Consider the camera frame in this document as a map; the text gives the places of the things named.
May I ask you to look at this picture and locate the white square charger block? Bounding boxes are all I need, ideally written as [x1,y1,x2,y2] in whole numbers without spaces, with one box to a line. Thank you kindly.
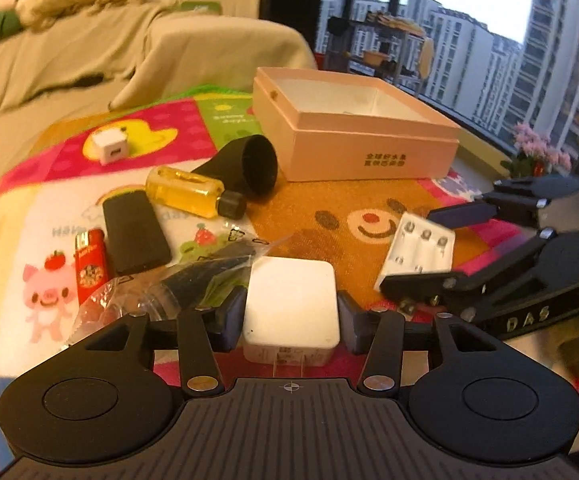
[242,257,340,367]

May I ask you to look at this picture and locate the black cone cup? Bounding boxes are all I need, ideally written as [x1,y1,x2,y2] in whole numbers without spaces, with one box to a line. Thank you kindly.
[193,134,279,200]

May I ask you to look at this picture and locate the yellow liquid bottle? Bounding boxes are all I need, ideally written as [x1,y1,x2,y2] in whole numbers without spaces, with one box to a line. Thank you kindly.
[144,166,247,220]

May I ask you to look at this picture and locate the small white cube adapter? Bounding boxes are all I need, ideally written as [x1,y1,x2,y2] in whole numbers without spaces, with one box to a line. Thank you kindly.
[91,128,129,166]

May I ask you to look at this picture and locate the pink cardboard box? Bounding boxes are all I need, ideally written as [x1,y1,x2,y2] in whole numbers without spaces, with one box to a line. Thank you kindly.
[253,67,461,182]

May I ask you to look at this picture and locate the colourful cartoon play mat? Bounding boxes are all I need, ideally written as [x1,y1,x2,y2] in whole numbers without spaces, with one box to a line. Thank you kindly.
[0,84,579,480]

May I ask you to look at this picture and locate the pink potted flowers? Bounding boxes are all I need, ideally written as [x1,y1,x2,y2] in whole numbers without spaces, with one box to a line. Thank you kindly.
[500,124,571,178]

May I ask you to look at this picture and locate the red lighter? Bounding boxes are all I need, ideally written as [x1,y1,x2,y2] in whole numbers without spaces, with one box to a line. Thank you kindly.
[75,228,110,304]

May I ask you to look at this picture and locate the clear plastic bag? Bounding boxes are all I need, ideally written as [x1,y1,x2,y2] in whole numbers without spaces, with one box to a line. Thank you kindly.
[66,228,280,346]

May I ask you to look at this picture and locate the metal shoe rack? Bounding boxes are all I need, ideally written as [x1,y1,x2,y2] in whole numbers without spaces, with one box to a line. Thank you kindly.
[321,0,434,96]

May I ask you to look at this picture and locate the black rectangular case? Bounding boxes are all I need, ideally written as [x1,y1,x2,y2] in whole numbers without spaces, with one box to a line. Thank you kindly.
[103,190,172,275]

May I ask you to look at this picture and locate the beige covered sofa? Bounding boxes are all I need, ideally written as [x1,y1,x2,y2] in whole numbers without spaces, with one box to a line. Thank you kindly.
[0,0,315,179]

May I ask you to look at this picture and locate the white battery case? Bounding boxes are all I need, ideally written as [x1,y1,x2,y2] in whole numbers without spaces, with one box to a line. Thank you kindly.
[374,212,455,292]

